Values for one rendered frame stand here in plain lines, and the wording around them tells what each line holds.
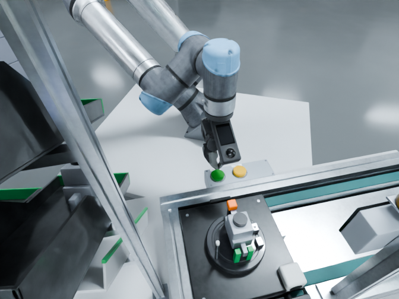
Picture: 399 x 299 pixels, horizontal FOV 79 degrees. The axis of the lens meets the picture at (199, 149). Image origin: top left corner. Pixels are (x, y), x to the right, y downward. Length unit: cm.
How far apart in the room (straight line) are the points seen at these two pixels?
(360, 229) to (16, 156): 42
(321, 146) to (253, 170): 168
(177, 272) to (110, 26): 61
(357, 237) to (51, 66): 43
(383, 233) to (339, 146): 209
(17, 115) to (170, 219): 53
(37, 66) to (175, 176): 72
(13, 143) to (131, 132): 90
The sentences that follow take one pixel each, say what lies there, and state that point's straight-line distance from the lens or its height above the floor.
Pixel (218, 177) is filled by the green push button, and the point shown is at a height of 97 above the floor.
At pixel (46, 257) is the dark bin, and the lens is 25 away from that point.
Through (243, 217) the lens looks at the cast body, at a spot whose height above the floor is 109.
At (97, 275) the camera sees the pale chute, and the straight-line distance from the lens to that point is 44.
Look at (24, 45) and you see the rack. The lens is 20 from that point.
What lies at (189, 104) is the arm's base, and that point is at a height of 101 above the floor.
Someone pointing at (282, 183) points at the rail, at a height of 96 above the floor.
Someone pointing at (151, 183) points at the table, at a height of 86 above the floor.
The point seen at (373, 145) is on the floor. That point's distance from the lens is 266.
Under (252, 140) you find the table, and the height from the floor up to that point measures 86.
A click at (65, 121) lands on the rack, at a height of 143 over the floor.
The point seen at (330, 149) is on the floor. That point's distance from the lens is 243.
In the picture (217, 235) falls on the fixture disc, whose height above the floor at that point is 99.
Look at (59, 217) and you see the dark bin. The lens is 42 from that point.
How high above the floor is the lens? 155
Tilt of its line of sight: 46 degrees down
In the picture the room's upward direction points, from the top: 2 degrees counter-clockwise
